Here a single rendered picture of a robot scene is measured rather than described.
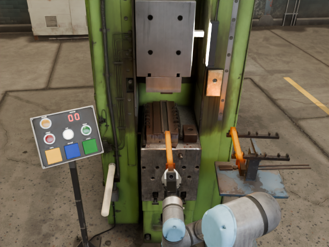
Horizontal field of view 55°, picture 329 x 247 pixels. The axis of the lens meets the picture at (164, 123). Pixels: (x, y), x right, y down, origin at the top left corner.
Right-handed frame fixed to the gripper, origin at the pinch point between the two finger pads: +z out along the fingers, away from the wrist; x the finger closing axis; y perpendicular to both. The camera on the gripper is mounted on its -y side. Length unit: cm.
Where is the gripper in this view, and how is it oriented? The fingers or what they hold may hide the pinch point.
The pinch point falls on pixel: (170, 168)
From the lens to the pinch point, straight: 156.4
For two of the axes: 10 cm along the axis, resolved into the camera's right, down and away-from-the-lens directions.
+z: -0.2, -5.5, 8.4
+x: 10.0, 0.0, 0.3
